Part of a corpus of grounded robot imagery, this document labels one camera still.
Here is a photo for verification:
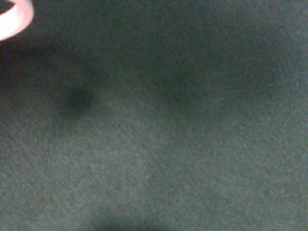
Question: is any pink mug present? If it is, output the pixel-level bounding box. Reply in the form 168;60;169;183
0;0;35;41

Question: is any black tablecloth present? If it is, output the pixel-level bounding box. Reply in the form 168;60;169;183
0;0;308;231

